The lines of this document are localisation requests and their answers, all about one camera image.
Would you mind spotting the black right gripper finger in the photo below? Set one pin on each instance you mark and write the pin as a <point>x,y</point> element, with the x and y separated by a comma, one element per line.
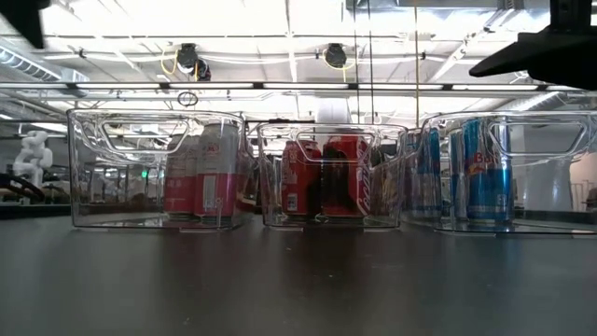
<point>559,58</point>

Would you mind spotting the white pink Spindrift can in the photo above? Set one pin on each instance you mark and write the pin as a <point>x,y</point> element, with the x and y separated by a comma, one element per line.
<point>179,196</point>
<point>217,196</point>

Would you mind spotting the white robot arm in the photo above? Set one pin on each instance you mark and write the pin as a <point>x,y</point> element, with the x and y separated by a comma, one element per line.
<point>32,158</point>

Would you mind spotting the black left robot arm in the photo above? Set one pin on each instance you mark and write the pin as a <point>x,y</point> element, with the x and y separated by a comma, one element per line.
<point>23,18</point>

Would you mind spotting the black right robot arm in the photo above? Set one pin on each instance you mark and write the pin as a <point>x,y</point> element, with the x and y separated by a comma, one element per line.
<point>571,14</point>

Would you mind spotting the clear plastic storage bin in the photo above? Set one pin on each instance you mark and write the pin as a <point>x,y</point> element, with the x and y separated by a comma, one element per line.
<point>550,186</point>
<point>270,196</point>
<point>116,196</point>

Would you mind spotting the thin dark vertical rod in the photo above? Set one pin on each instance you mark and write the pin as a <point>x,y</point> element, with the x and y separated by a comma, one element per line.
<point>416,46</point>
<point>371,46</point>
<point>356,46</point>

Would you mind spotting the black ceiling dome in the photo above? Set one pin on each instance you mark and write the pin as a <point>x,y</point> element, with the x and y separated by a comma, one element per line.
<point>335,56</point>
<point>187,56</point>

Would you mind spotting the white column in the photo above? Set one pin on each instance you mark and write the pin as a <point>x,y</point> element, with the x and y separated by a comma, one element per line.
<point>333,112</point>

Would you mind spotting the frame crossbar with light strips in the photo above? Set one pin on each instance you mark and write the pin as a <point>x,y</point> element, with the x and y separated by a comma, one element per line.
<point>298,86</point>

